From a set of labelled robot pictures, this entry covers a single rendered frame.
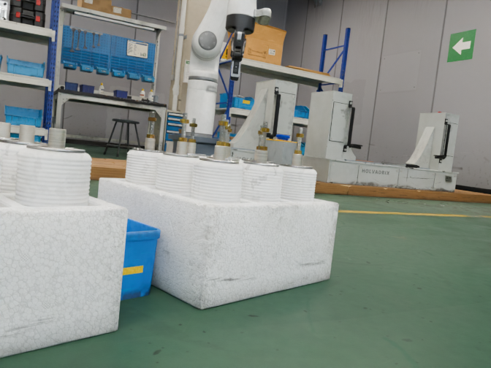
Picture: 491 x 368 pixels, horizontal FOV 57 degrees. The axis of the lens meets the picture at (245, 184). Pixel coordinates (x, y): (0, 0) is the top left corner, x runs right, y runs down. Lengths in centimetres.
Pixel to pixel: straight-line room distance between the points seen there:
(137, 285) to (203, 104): 71
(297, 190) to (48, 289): 56
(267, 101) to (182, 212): 263
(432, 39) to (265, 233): 680
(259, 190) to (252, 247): 12
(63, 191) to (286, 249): 47
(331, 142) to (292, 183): 265
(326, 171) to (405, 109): 413
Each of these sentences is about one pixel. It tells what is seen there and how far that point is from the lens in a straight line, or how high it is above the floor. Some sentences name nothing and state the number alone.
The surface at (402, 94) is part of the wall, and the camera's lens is 767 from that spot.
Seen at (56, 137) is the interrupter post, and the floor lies 27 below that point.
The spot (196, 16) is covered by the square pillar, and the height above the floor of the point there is 225.
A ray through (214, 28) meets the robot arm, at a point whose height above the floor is 62.
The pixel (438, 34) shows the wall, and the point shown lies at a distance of 747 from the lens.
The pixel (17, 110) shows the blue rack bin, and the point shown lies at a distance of 591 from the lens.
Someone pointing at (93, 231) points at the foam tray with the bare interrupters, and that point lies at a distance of 64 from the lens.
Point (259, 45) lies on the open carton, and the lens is 633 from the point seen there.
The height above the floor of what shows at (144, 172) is 21.
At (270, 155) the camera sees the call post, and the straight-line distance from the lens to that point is 126.
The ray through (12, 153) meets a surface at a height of 24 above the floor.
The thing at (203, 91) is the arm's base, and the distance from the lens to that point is 139.
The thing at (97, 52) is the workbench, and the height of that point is 138.
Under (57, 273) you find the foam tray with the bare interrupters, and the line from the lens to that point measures 63.
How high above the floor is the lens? 28
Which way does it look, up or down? 5 degrees down
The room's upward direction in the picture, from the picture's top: 6 degrees clockwise
